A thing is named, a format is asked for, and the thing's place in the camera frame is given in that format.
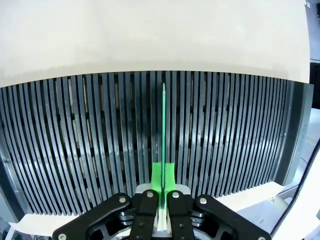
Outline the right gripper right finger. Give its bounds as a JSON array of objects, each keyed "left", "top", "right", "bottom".
[{"left": 163, "top": 162, "right": 271, "bottom": 240}]

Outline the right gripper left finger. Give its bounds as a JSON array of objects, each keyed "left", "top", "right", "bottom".
[{"left": 52, "top": 161, "right": 163, "bottom": 240}]

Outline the green perforated circuit board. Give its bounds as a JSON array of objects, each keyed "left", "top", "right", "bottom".
[{"left": 159, "top": 82, "right": 167, "bottom": 211}]

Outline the black slotted board rack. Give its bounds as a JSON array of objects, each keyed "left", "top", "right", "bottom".
[{"left": 0, "top": 70, "right": 315, "bottom": 217}]

